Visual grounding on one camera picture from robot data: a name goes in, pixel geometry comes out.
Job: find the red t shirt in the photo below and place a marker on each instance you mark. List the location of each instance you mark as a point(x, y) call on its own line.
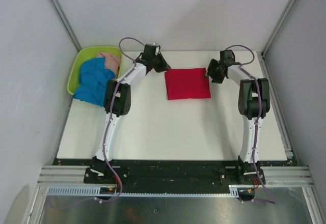
point(187, 84)

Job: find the right aluminium side rail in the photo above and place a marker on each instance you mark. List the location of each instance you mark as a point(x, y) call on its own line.
point(286, 140)

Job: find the lime green plastic bin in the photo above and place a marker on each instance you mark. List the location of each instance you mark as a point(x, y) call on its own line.
point(84, 55)

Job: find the blue t shirt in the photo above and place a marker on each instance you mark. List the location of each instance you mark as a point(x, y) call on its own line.
point(93, 77)

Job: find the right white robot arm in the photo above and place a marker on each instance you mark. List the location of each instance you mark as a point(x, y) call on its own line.
point(253, 105)

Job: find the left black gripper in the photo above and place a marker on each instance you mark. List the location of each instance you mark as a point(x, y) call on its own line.
point(164, 66)

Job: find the right aluminium frame post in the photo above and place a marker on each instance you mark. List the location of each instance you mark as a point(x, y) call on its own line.
point(289, 8)

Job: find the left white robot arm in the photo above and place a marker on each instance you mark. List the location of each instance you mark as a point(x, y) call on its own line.
point(117, 102)

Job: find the beige pink t shirt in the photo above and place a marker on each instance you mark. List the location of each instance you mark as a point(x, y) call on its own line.
point(111, 62)

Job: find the aluminium front rail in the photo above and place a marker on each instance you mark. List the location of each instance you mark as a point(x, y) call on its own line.
point(276, 176)

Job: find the left aluminium frame post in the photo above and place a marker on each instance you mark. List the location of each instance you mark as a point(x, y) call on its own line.
point(65, 23)

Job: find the aluminium frame post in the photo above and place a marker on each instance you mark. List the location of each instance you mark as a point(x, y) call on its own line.
point(65, 23)
point(289, 8)

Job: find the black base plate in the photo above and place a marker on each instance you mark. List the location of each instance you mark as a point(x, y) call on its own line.
point(128, 171)

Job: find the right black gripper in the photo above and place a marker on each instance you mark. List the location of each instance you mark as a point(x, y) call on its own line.
point(213, 64)

